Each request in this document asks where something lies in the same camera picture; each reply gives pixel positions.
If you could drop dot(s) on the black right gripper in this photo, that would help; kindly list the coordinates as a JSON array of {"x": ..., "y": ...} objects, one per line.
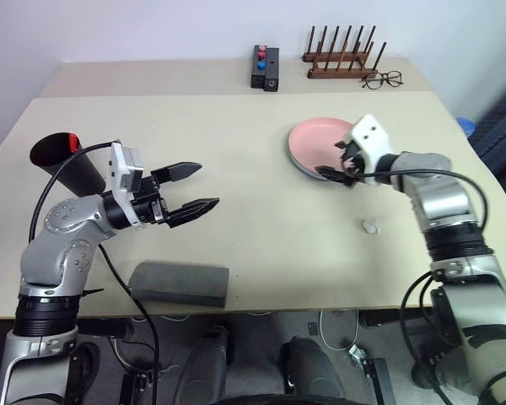
[{"x": 354, "y": 164}]

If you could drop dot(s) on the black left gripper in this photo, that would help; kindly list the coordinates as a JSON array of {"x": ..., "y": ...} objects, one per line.
[{"x": 149, "y": 202}]

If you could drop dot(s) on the pink plate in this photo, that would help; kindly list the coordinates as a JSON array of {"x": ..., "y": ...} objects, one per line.
[{"x": 312, "y": 143}]

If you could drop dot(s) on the grey sponge block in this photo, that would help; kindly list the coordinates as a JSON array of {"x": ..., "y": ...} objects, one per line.
[{"x": 177, "y": 282}]

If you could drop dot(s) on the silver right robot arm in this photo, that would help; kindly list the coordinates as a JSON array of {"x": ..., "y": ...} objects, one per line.
[{"x": 443, "y": 202}]

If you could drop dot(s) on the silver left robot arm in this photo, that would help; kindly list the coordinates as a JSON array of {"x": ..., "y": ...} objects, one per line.
[{"x": 46, "y": 257}]

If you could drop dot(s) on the white crumpled paper ball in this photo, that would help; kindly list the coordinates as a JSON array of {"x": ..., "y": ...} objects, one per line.
[{"x": 370, "y": 226}]

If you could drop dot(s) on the wooden peg rack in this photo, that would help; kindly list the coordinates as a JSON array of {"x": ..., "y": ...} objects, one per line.
[
  {"x": 316, "y": 57},
  {"x": 333, "y": 74}
]

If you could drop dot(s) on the black conical cup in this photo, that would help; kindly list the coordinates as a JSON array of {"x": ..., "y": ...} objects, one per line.
[{"x": 84, "y": 177}]

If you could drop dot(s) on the plain black box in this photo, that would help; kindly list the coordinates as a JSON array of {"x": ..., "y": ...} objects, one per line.
[{"x": 272, "y": 71}]

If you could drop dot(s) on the black box with coloured buttons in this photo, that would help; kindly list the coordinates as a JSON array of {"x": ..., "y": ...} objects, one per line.
[{"x": 258, "y": 80}]

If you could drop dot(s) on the blue round container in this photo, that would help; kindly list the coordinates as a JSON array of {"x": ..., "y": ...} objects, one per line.
[{"x": 467, "y": 126}]

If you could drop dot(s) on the dark rounded shape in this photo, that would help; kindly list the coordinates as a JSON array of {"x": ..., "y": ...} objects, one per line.
[
  {"x": 312, "y": 367},
  {"x": 202, "y": 363}
]

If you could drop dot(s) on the black power strip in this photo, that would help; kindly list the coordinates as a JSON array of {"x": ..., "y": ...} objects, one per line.
[{"x": 135, "y": 388}]

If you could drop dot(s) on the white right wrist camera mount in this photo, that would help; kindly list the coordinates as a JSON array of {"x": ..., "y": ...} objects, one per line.
[{"x": 371, "y": 135}]

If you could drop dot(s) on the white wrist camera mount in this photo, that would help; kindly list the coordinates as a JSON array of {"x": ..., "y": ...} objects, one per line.
[
  {"x": 371, "y": 135},
  {"x": 118, "y": 169}
]

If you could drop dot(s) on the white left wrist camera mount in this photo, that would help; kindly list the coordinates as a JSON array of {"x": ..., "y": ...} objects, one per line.
[{"x": 118, "y": 169}]

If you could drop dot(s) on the brown frame eyeglasses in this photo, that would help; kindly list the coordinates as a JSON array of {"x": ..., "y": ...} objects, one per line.
[{"x": 373, "y": 81}]

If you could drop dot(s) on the black bracket with silver clamp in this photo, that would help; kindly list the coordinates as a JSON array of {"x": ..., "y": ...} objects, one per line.
[{"x": 377, "y": 379}]

